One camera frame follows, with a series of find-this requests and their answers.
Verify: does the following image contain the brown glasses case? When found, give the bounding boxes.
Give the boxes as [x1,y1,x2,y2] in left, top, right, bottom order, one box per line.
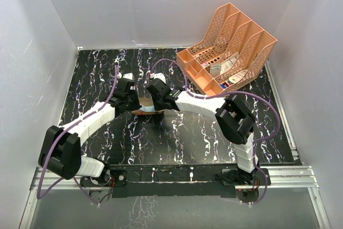
[132,98,164,115]

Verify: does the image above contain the light blue cleaning cloth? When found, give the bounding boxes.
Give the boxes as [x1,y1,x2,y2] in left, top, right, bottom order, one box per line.
[140,106,155,113]

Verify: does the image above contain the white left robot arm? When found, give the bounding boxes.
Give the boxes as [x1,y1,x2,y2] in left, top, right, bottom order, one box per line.
[38,73,141,186]

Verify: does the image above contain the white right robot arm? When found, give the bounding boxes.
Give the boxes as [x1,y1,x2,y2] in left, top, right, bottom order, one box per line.
[147,78,258,185]

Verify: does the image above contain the grey folded pouch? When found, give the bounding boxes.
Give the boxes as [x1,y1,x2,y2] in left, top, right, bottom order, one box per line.
[210,63,222,77]

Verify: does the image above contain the red and blue small items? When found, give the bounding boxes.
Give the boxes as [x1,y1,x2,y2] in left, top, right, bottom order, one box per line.
[220,83,230,89]

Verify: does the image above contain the white round disc item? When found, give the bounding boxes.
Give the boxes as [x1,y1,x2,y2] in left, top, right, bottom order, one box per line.
[228,70,247,84]

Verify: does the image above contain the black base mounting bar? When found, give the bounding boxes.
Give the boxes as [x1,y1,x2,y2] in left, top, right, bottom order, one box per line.
[80,164,271,202]

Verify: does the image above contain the peach plastic desk organizer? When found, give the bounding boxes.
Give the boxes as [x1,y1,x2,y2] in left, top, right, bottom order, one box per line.
[177,3,277,96]

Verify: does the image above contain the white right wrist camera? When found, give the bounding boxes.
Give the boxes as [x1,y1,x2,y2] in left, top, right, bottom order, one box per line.
[150,73,166,83]

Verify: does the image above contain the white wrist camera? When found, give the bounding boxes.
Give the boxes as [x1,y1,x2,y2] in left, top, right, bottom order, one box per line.
[150,73,166,83]
[117,72,135,80]

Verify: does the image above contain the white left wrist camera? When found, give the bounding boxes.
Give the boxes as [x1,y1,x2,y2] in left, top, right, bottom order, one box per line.
[117,72,135,80]

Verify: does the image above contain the aluminium frame rail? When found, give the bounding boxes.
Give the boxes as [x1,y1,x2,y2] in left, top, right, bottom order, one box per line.
[31,165,319,190]

